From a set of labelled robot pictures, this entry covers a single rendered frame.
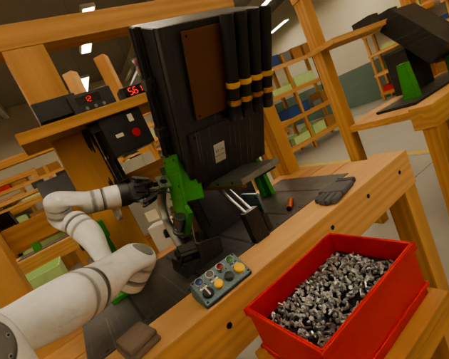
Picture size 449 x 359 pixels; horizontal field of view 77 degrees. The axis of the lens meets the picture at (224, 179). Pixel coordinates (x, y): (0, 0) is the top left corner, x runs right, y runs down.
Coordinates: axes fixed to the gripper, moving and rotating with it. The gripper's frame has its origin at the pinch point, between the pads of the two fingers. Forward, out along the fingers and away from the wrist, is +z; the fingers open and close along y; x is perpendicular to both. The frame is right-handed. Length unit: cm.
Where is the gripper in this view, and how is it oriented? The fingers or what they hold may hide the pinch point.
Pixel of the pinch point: (160, 186)
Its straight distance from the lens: 101.3
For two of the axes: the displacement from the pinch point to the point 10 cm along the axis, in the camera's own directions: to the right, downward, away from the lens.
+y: -4.9, -6.6, 5.7
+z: 8.4, -2.0, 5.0
